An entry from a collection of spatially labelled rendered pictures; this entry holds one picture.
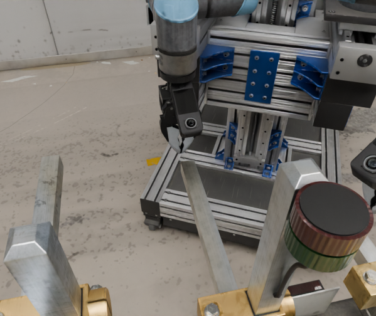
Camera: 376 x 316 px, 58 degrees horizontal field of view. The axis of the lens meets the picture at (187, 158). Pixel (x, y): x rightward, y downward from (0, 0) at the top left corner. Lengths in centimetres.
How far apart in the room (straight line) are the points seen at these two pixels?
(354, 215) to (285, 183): 7
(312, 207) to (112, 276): 133
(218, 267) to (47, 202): 28
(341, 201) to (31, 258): 26
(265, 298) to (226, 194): 108
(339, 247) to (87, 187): 170
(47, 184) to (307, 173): 40
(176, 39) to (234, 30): 48
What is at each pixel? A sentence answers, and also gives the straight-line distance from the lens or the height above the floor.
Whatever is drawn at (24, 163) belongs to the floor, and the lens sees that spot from 218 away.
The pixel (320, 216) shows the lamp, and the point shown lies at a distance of 29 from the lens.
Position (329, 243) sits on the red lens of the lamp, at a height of 113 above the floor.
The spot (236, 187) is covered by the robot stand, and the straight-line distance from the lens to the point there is 156.
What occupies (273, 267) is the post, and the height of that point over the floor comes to 100.
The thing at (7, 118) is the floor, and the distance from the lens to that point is 261.
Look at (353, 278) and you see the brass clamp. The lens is 62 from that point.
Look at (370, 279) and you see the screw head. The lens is 60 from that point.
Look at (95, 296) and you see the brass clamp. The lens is 43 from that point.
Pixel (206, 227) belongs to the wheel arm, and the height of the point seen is 86.
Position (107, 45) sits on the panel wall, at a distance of 309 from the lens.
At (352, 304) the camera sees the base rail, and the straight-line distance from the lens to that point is 78.
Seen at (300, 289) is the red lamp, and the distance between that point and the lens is 76.
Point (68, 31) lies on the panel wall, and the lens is 305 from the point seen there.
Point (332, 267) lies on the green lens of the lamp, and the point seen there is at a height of 110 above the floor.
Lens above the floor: 135
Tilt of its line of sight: 42 degrees down
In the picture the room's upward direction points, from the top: straight up
